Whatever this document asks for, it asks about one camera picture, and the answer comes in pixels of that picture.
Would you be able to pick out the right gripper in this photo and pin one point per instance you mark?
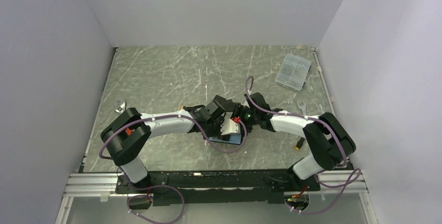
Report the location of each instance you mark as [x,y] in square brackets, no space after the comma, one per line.
[240,110]

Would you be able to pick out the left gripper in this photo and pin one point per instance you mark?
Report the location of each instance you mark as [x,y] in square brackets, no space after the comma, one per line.
[219,121]

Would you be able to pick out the black card stack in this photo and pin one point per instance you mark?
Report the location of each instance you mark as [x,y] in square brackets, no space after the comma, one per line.
[228,105]

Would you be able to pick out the black leather card holder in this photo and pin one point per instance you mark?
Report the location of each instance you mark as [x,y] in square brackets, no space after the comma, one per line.
[235,139]

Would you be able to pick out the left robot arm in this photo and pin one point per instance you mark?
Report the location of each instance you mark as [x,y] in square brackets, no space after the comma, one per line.
[125,137]

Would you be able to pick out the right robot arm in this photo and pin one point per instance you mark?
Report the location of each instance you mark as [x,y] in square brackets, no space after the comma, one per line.
[329,143]

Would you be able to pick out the silver wrench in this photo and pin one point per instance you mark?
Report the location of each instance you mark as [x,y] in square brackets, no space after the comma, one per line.
[302,107]

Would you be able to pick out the black yellow screwdriver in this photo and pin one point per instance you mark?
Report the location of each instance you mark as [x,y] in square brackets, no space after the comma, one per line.
[299,144]

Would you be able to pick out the clear plastic screw box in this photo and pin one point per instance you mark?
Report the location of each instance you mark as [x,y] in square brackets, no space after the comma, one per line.
[293,72]

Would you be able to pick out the small metal clip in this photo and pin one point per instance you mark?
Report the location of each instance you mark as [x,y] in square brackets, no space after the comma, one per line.
[120,106]

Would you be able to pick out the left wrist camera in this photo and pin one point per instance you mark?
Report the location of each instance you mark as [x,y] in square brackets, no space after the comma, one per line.
[229,127]

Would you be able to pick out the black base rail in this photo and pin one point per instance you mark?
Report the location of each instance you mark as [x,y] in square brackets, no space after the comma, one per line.
[175,196]

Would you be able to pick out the aluminium frame rail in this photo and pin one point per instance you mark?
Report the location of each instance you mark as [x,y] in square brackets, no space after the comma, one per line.
[115,184]

